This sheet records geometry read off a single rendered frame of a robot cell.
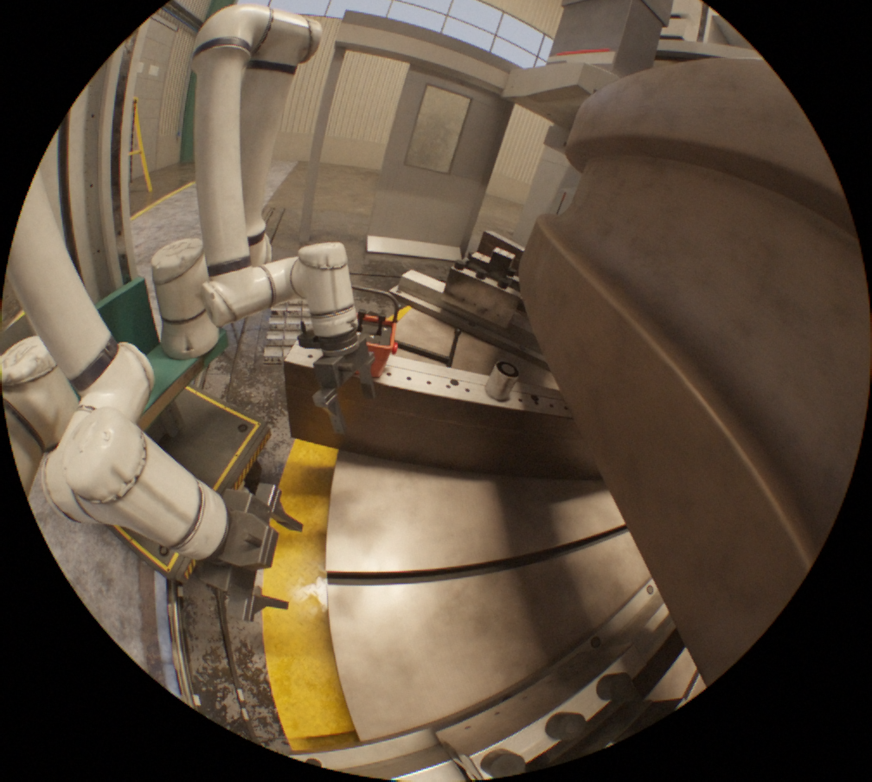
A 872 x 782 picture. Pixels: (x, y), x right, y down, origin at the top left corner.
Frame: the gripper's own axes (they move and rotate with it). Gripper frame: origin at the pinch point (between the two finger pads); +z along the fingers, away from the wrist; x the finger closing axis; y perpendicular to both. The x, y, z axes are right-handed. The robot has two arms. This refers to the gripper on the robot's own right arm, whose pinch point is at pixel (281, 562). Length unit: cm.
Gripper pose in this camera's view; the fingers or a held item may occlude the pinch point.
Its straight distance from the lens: 52.3
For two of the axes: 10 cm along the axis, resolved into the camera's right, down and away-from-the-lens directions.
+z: 1.5, 7.4, 6.6
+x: -0.3, 6.7, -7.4
